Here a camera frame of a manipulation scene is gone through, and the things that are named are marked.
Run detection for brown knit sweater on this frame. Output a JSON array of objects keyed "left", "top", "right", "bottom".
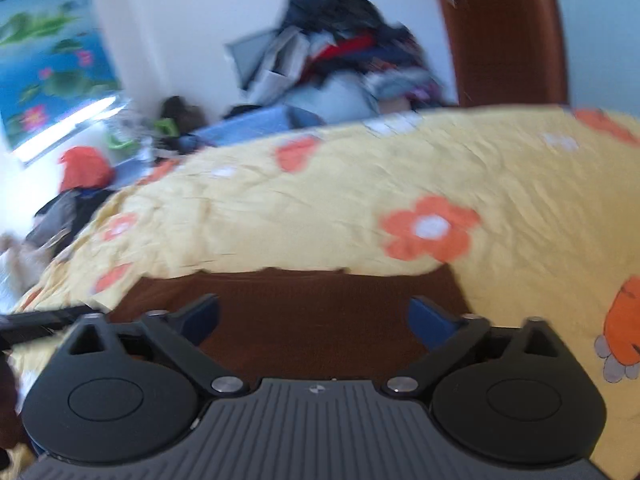
[{"left": 110, "top": 266, "right": 470, "bottom": 384}]

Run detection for dark clothes heap on floor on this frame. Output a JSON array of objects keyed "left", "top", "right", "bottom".
[{"left": 26, "top": 188, "right": 115, "bottom": 256}]

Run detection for pile of mixed clothes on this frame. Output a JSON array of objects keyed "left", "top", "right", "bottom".
[{"left": 226, "top": 0, "right": 447, "bottom": 122}]

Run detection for yellow floral bed quilt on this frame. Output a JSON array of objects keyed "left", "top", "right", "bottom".
[{"left": 17, "top": 106, "right": 639, "bottom": 479}]

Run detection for orange red bag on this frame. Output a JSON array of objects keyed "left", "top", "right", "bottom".
[{"left": 58, "top": 146, "right": 115, "bottom": 193}]

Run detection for green plastic item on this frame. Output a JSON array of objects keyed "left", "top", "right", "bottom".
[{"left": 106, "top": 116, "right": 180, "bottom": 151}]

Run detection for blue striped cloth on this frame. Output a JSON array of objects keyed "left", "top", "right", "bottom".
[{"left": 192, "top": 105, "right": 324, "bottom": 148}]

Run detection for brown wooden door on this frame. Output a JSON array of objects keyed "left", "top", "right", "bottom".
[{"left": 439, "top": 0, "right": 568, "bottom": 107}]

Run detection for blue lotus wall poster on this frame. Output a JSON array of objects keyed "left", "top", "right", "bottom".
[{"left": 1, "top": 0, "right": 122, "bottom": 160}]

